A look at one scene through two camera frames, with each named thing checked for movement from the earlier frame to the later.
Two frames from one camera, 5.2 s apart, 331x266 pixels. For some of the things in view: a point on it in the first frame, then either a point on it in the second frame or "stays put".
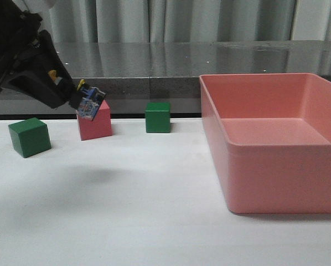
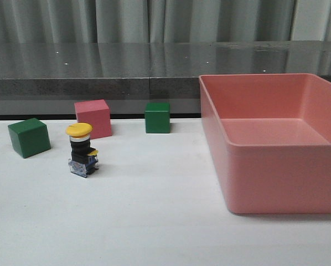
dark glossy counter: (133, 73) stays put
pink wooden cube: (99, 126) stays put
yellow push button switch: (89, 100) → (83, 160)
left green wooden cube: (30, 136) stays put
